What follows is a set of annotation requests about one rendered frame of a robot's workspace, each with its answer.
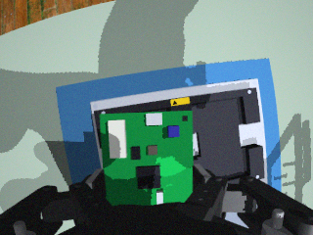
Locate green circuit board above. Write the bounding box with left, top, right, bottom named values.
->
left=100, top=111, right=194, bottom=206

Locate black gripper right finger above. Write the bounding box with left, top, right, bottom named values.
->
left=169, top=164, right=313, bottom=235

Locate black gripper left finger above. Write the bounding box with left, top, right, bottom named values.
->
left=0, top=168, right=127, bottom=235

